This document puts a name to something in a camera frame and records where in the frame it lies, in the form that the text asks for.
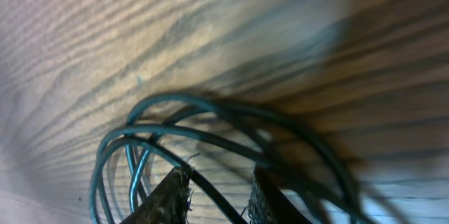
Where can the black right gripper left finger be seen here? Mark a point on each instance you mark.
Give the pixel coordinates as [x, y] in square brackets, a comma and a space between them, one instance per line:
[168, 203]

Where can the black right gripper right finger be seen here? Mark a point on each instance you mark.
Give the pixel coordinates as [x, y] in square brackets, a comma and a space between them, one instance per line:
[268, 205]

